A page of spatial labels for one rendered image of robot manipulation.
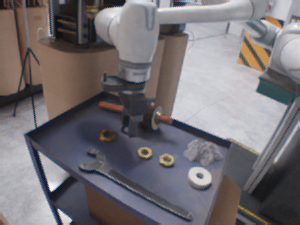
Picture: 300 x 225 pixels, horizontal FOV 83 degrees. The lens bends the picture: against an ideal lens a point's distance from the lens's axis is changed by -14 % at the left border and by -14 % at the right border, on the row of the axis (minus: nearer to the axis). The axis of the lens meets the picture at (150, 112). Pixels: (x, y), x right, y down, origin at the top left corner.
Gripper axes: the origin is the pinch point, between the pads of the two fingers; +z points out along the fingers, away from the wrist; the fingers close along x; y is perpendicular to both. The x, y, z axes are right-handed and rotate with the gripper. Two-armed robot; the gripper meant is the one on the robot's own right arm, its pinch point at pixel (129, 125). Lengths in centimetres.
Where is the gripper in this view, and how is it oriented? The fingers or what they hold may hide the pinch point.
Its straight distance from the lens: 65.2
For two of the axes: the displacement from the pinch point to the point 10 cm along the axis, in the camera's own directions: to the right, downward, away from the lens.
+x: -4.0, -5.4, 7.4
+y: 9.1, -1.2, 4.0
